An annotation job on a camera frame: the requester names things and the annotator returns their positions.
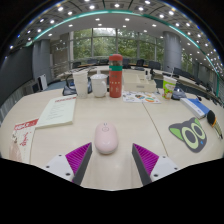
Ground green-printed paper cup with straw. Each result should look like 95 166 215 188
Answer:
162 75 178 100

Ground white paper cup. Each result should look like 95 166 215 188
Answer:
72 70 89 100

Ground pink computer mouse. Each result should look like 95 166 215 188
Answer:
93 121 120 155

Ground blue and white book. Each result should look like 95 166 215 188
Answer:
179 97 211 120

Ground red drink bottle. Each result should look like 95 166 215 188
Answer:
108 53 124 99

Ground cat-shaped mouse pad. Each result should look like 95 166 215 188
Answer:
168 116 208 154

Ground long curved conference desk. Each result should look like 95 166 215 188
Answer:
63 64 221 101

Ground black conference microphone console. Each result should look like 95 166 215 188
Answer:
62 73 94 97
171 89 188 101

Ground white lidded mug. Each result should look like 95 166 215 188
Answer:
89 73 109 98

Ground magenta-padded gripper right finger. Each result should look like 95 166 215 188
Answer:
131 143 182 186

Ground black handheld microphone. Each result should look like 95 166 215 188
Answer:
206 110 224 140

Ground dark office chairs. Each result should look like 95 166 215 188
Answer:
71 58 214 84

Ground cream booklet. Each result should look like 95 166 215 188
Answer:
35 95 78 129

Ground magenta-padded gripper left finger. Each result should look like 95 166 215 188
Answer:
44 142 93 186

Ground ceiling lights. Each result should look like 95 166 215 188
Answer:
6 0 224 68

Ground colourful sticker sheet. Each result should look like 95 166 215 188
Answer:
121 90 162 104

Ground red and white magazine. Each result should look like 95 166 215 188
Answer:
8 118 40 164

